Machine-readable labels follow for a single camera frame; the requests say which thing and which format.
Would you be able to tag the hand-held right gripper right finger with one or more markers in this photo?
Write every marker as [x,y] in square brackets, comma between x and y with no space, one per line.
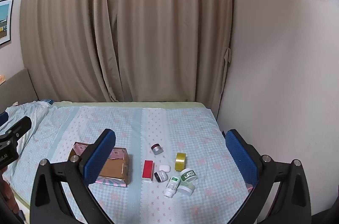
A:
[241,157]

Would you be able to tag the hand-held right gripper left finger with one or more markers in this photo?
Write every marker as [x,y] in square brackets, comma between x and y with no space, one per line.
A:
[100,155]

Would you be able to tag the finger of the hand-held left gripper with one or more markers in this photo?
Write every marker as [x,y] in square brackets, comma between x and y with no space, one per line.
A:
[18,130]
[3,119]

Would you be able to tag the cardboard box with pink print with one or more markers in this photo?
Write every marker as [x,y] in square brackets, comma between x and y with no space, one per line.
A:
[114,168]

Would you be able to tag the red and silver cream jar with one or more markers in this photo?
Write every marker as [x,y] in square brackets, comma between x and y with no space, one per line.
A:
[157,149]

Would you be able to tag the yellow tape roll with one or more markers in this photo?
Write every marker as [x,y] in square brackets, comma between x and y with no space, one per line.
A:
[180,161]

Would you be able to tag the white earbuds case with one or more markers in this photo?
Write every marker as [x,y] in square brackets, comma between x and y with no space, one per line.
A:
[164,169]

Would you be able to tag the white pill bottle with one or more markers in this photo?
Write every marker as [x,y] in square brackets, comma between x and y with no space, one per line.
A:
[172,187]

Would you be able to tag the small pink object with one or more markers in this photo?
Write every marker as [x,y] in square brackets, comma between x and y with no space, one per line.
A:
[250,187]

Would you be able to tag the grey padded headboard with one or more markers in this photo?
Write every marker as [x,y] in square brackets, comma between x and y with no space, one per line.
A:
[18,89]

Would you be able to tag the blue patterned object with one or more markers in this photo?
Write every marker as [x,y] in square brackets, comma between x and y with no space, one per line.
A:
[47,101]

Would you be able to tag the red rectangular box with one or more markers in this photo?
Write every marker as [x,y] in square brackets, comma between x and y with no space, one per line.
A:
[147,170]

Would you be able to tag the white jar with green label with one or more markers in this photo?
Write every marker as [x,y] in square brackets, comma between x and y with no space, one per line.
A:
[188,175]

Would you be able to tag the light blue checked blanket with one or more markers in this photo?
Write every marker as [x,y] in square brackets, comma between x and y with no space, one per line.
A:
[185,128]

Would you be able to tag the pale green jar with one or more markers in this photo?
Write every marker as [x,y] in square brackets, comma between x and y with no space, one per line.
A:
[186,188]

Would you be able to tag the small black jar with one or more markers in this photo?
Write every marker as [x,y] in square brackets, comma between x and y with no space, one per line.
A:
[160,176]

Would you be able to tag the pale green bed sheet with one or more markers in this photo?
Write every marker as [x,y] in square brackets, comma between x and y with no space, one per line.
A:
[159,104]

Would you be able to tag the beige curtain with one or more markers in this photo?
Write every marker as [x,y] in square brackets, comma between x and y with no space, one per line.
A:
[132,28]

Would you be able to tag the framed wall poster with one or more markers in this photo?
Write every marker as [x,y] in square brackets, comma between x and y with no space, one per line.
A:
[5,22]

